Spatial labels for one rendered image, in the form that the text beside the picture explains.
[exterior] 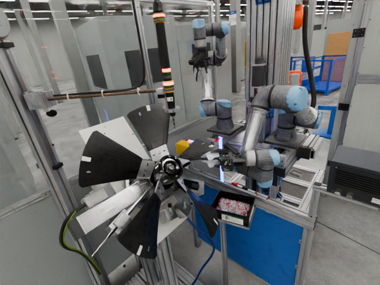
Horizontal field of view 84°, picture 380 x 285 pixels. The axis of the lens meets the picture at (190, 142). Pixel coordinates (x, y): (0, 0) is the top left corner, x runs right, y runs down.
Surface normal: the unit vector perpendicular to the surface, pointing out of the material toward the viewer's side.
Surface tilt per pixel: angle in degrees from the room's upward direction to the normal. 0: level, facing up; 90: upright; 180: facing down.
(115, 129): 50
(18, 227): 90
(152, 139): 54
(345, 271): 0
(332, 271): 0
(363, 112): 90
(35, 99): 90
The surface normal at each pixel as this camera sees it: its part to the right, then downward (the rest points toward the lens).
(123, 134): 0.50, -0.42
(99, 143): 0.38, 0.03
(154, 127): -0.14, -0.27
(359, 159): -0.27, -0.78
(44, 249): 0.73, 0.21
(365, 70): -0.67, 0.36
